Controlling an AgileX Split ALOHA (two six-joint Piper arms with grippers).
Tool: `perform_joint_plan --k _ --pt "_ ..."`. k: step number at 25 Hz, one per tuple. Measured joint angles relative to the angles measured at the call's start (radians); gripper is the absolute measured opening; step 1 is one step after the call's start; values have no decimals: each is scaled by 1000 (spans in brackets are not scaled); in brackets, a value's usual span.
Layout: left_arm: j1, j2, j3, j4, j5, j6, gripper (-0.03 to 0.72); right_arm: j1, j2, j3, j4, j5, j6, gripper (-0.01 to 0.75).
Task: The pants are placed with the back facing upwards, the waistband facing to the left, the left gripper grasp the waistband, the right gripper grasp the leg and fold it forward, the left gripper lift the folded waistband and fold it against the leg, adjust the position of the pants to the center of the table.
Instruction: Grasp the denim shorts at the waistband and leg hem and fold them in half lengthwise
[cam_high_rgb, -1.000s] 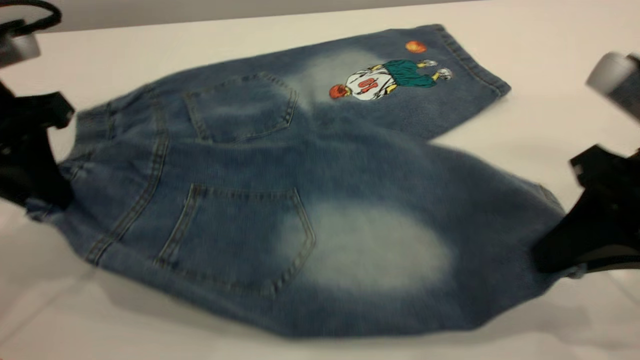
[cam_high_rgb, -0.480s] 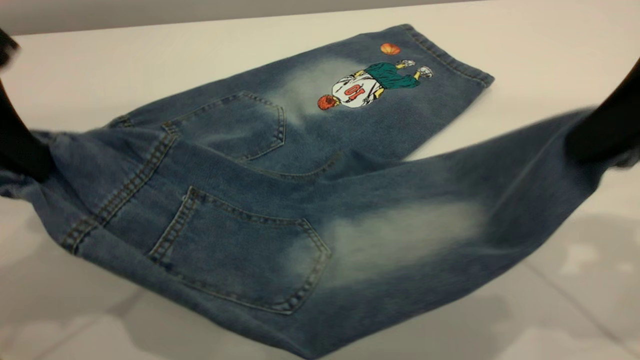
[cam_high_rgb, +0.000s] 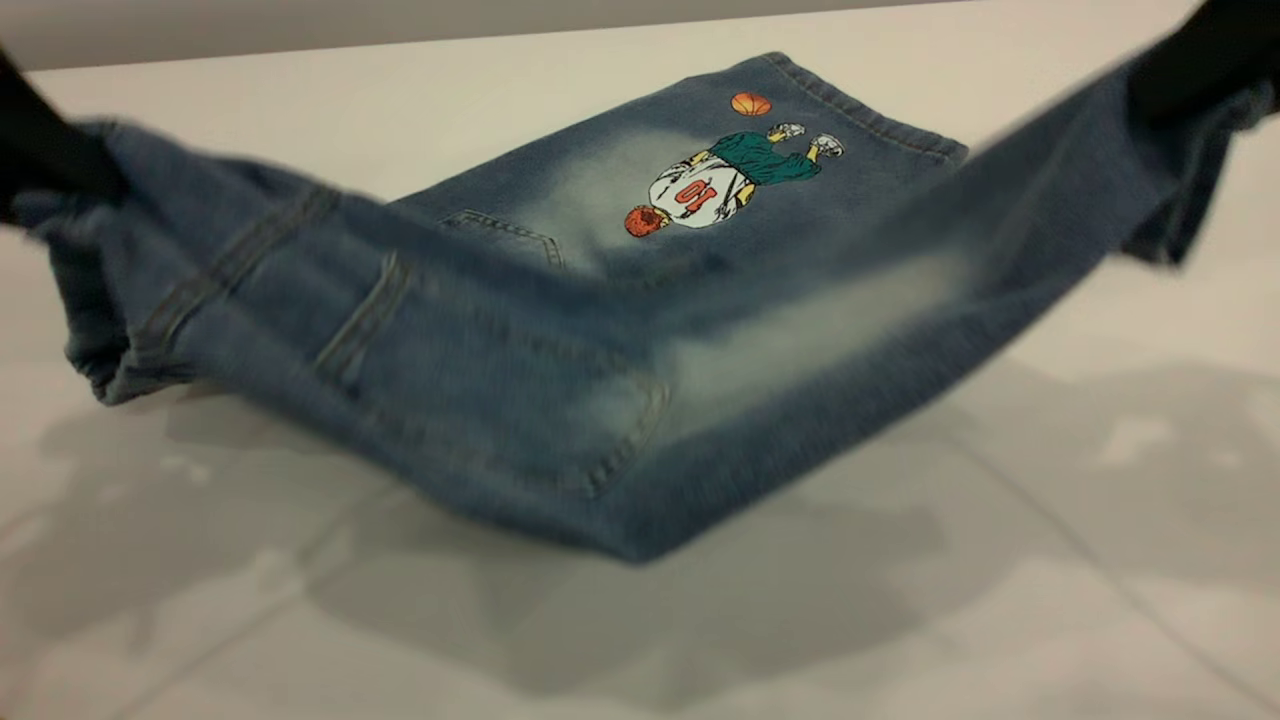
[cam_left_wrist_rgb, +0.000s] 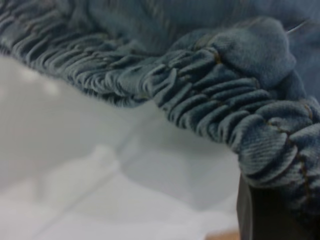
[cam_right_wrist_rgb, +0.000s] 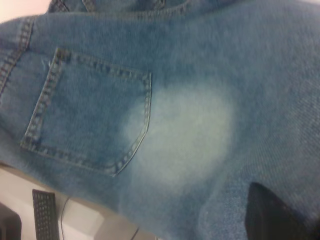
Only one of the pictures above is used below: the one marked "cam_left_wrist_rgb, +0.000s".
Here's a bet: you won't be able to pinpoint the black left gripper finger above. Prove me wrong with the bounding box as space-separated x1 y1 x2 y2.
236 171 320 240

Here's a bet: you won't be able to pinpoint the blue denim shorts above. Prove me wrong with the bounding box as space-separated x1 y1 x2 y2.
0 0 320 223

